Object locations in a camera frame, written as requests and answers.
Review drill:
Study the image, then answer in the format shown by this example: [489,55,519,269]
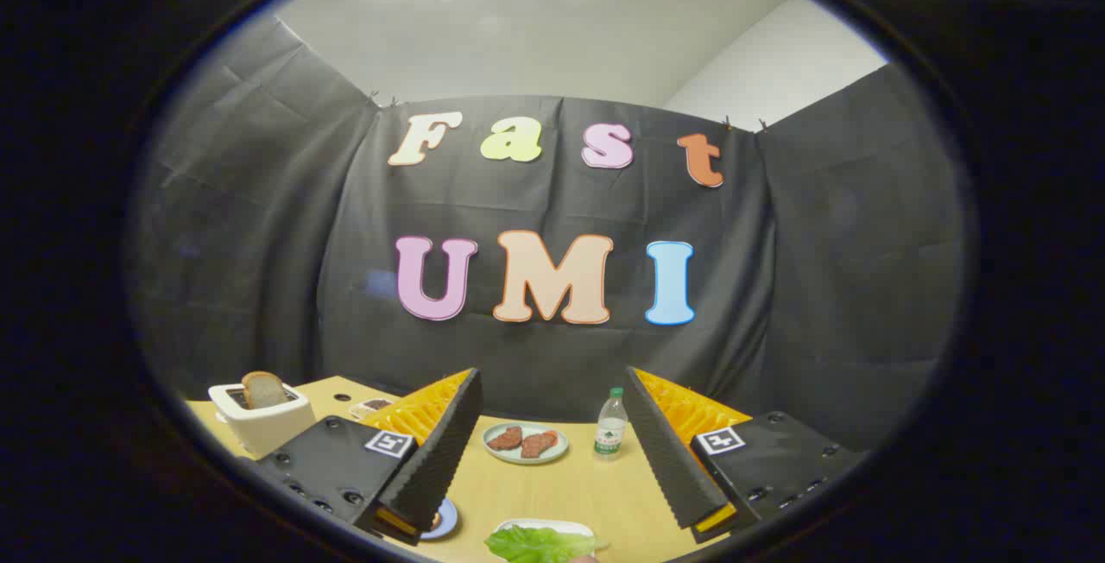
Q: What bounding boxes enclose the light green plate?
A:
[483,422,570,465]

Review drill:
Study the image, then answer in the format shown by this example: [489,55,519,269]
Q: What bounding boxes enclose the white toaster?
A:
[208,382,318,460]

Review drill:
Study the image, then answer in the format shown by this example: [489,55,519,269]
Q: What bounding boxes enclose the white plate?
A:
[494,518,597,547]

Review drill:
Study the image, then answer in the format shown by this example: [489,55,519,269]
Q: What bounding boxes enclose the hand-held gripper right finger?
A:
[623,365,868,545]

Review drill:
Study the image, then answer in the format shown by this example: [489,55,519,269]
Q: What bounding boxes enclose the toasted bread slice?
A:
[241,371,290,410]

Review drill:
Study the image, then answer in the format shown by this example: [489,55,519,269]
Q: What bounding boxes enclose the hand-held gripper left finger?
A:
[256,367,484,547]

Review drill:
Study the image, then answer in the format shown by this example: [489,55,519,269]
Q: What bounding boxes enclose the black backdrop cloth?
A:
[129,15,968,452]

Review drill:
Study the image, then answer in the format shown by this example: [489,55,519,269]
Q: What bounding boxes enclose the green lettuce leaf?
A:
[483,525,609,563]

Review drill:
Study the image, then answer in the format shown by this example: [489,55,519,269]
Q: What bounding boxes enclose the blue plate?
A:
[420,498,459,541]

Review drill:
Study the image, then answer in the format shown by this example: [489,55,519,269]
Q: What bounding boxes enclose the clear water bottle green cap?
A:
[593,387,628,459]

